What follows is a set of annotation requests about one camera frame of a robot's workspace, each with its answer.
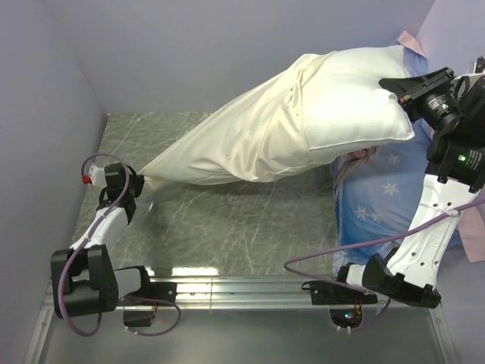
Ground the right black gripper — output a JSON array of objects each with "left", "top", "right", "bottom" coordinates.
[{"left": 381, "top": 66, "right": 465, "bottom": 133}]

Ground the white pillow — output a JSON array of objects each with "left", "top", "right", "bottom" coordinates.
[{"left": 302, "top": 45, "right": 415, "bottom": 158}]

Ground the cream pillowcase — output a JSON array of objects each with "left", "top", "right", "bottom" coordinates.
[{"left": 140, "top": 54, "right": 328, "bottom": 185}]

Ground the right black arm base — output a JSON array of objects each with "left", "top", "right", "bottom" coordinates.
[{"left": 301, "top": 281, "right": 378, "bottom": 306}]

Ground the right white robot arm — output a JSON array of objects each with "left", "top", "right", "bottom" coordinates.
[{"left": 333, "top": 67, "right": 484, "bottom": 309}]

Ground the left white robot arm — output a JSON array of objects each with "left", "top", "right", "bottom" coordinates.
[{"left": 51, "top": 163, "right": 153, "bottom": 319}]

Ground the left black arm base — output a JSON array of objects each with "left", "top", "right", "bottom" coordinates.
[{"left": 117, "top": 281, "right": 177, "bottom": 306}]

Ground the blue Elsa pillow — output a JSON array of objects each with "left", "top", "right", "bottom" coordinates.
[{"left": 330, "top": 30, "right": 485, "bottom": 281}]

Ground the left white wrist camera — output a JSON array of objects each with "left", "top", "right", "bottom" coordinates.
[{"left": 81, "top": 164, "right": 106, "bottom": 189}]

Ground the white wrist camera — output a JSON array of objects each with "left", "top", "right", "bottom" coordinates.
[
  {"left": 469, "top": 56, "right": 485, "bottom": 74},
  {"left": 81, "top": 164, "right": 106, "bottom": 189}
]

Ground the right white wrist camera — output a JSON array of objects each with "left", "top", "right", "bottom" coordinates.
[{"left": 469, "top": 56, "right": 485, "bottom": 74}]

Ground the aluminium mounting rail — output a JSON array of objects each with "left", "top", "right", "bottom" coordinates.
[{"left": 41, "top": 276, "right": 383, "bottom": 312}]

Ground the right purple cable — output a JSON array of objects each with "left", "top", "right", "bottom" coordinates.
[{"left": 283, "top": 196, "right": 485, "bottom": 331}]

